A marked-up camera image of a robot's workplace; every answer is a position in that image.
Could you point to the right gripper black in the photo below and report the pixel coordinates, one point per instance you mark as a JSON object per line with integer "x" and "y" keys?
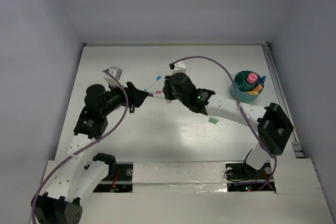
{"x": 166, "y": 89}

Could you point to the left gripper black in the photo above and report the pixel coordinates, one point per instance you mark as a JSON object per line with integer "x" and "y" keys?
{"x": 135, "y": 96}

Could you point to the green cap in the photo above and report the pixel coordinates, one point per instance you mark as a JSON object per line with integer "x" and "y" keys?
{"x": 213, "y": 120}

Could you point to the yellow orange cap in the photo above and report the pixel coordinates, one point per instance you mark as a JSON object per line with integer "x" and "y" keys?
{"x": 253, "y": 93}

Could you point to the orange highlighter cap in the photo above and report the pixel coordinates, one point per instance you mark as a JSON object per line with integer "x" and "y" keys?
{"x": 258, "y": 88}

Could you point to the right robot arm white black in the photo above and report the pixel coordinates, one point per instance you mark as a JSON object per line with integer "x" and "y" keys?
{"x": 269, "y": 124}

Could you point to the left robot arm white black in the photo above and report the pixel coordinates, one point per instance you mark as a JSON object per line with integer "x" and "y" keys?
{"x": 61, "y": 195}

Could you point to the purple banded white marker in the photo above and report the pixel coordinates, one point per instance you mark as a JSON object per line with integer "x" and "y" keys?
{"x": 158, "y": 96}

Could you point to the pink capped white marker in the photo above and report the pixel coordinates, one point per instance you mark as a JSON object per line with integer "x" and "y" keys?
{"x": 155, "y": 92}

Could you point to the blue capped white marker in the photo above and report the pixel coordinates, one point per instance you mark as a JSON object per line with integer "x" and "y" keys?
{"x": 147, "y": 88}

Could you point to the teal round divided container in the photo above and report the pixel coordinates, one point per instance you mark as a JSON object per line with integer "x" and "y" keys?
{"x": 243, "y": 87}

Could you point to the silver foil tape strip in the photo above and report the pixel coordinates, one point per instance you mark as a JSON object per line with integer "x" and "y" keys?
{"x": 179, "y": 177}

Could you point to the pink cap in container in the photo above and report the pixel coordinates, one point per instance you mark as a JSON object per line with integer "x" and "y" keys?
{"x": 252, "y": 78}

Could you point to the blue marker in container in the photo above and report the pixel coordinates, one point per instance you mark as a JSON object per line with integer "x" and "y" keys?
{"x": 262, "y": 80}

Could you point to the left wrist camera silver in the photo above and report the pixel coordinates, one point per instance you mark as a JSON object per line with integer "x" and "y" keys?
{"x": 116, "y": 72}

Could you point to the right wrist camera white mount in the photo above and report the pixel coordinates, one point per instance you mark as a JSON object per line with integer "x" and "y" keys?
{"x": 178, "y": 67}

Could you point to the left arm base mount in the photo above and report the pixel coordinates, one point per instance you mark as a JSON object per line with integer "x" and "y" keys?
{"x": 119, "y": 177}

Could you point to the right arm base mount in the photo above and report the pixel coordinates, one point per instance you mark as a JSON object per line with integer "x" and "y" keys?
{"x": 240, "y": 177}

